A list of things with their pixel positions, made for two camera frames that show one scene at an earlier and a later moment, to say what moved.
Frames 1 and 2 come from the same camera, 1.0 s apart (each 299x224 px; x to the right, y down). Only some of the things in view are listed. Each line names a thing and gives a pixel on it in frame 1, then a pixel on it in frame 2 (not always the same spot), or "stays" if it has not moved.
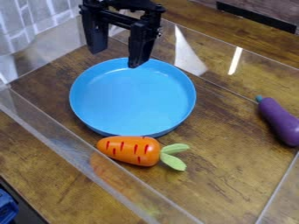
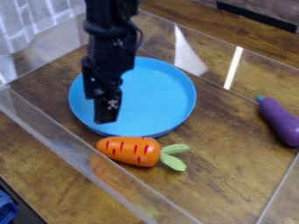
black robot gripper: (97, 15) -> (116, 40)
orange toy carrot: (142, 150) stays
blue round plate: (120, 101) stays
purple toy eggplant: (284, 122) stays
